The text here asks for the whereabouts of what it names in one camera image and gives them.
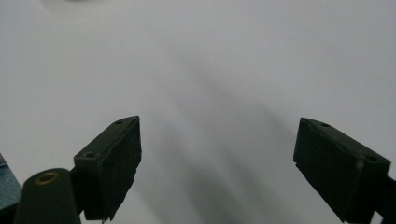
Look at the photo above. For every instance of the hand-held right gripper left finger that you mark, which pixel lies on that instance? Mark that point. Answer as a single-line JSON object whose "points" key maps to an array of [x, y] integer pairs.
{"points": [[107, 174]]}

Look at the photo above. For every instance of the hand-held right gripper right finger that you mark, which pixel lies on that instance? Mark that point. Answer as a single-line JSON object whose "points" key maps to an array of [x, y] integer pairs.
{"points": [[336, 174]]}

